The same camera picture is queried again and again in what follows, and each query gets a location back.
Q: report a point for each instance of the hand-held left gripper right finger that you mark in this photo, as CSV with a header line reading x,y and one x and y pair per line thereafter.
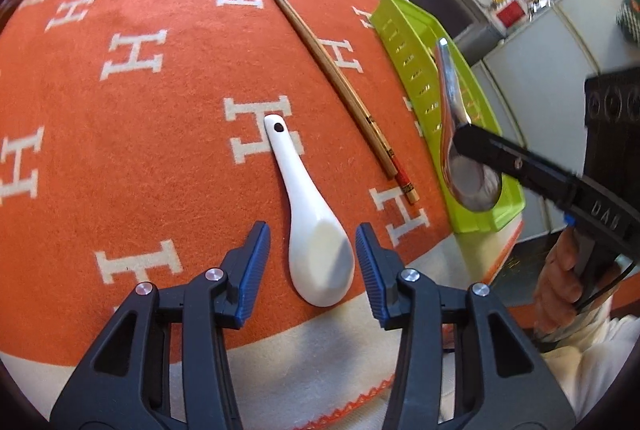
x,y
372,275

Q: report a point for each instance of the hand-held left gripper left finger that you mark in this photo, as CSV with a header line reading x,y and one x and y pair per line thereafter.
x,y
252,275

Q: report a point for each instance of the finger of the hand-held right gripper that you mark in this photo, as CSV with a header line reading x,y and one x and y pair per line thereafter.
x,y
500,154

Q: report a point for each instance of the steel soup spoon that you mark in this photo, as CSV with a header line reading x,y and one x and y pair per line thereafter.
x,y
475,185

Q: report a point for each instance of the white ceramic spoon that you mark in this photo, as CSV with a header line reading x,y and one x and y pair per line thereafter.
x,y
315,250

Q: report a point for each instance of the green plastic utensil tray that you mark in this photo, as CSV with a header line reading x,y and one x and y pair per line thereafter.
x,y
405,44

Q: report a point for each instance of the person's right forearm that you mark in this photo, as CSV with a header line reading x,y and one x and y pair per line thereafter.
x,y
600,360

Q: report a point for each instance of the person's right hand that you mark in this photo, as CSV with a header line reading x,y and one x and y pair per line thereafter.
x,y
557,285

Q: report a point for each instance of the orange printed blanket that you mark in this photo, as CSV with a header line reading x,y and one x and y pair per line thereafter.
x,y
150,134

